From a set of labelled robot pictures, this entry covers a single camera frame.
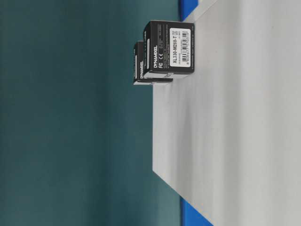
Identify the black white box on base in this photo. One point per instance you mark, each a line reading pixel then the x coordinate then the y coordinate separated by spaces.
pixel 169 49

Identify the teal backdrop panel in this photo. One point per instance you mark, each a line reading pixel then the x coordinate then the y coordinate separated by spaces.
pixel 75 133

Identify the black white box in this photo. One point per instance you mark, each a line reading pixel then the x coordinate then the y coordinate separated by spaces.
pixel 169 49
pixel 138 78

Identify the white base board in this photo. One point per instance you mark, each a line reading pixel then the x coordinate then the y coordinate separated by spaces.
pixel 227 138

